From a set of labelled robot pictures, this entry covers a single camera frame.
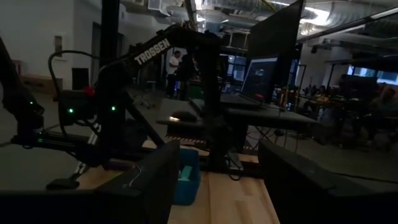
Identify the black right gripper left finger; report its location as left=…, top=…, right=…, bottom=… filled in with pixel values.
left=0, top=140, right=181, bottom=224

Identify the black side desk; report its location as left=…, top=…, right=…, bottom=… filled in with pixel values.
left=155, top=96, right=321, bottom=156

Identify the black monitor panel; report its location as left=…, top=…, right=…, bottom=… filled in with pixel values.
left=247, top=0, right=305, bottom=94

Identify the grey laptop computer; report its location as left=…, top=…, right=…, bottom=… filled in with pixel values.
left=219, top=55, right=280, bottom=110

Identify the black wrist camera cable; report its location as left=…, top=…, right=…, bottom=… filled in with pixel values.
left=47, top=50, right=102, bottom=136

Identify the black computer mouse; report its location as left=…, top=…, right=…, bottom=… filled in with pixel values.
left=170, top=110, right=198, bottom=123

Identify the blue plastic bin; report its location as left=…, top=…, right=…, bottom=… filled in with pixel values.
left=172, top=147, right=202, bottom=207

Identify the person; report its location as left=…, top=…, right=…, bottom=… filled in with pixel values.
left=166, top=50, right=183, bottom=99
left=366, top=86, right=398, bottom=144
left=303, top=85, right=330, bottom=116

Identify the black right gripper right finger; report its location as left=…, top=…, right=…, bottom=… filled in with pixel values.
left=257, top=140, right=398, bottom=224

